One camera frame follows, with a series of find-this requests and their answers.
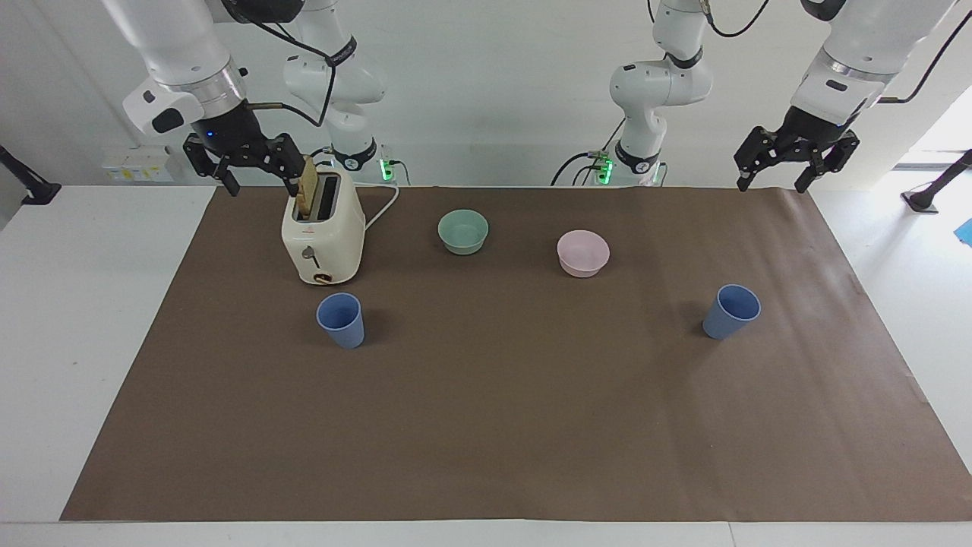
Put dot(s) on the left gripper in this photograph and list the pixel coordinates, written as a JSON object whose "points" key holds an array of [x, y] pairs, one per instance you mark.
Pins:
{"points": [[817, 124]]}

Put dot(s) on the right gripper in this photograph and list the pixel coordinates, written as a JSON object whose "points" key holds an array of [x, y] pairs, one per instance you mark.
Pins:
{"points": [[231, 125]]}

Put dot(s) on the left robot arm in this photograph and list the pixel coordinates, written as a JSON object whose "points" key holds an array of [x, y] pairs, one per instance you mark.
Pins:
{"points": [[858, 38]]}

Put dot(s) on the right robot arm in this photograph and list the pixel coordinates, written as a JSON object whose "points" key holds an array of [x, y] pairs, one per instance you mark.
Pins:
{"points": [[182, 45]]}

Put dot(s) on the toast slice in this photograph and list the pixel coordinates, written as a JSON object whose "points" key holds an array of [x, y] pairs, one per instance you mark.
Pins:
{"points": [[307, 186]]}

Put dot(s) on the cream white toaster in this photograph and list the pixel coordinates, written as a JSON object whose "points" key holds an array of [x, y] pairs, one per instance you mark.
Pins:
{"points": [[326, 239]]}

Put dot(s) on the black stand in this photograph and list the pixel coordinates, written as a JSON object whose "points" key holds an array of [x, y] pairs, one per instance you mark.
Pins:
{"points": [[34, 190], [930, 194]]}

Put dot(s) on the blue cup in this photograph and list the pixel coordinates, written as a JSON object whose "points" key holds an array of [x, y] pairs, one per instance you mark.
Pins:
{"points": [[729, 315], [342, 323]]}

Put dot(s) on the blue object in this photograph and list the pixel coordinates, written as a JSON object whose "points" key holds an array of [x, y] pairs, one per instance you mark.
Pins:
{"points": [[966, 232]]}

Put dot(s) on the green bowl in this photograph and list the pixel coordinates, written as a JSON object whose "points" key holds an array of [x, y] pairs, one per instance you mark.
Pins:
{"points": [[463, 232]]}

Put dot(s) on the pink bowl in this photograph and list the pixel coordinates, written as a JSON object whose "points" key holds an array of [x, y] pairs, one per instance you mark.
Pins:
{"points": [[583, 254]]}

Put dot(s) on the white wall socket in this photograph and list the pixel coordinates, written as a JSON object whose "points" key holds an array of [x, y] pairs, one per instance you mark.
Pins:
{"points": [[137, 165]]}

